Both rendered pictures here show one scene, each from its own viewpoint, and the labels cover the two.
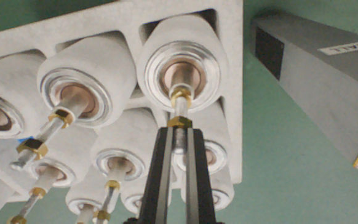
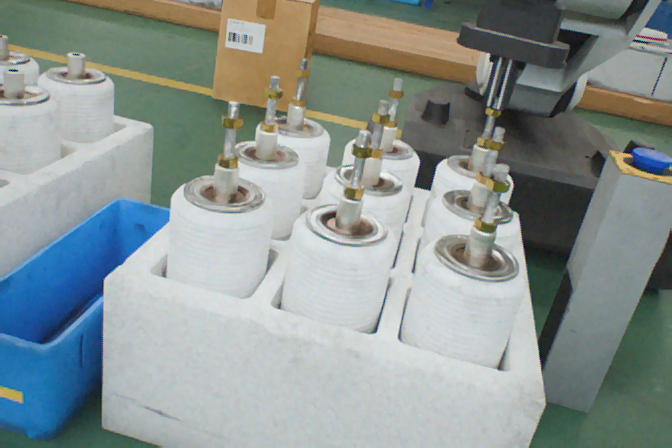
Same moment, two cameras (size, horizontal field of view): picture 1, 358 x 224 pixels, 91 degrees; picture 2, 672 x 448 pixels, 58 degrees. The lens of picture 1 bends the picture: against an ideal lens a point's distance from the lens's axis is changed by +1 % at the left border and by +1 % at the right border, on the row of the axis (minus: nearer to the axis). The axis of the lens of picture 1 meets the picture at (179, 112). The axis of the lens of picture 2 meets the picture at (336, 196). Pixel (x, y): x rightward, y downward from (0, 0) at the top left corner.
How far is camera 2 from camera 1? 0.81 m
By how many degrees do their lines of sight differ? 100
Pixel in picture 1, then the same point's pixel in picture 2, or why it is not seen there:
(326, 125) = (605, 201)
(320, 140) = not seen: outside the picture
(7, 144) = (60, 214)
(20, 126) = (311, 133)
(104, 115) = (398, 156)
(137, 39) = (424, 200)
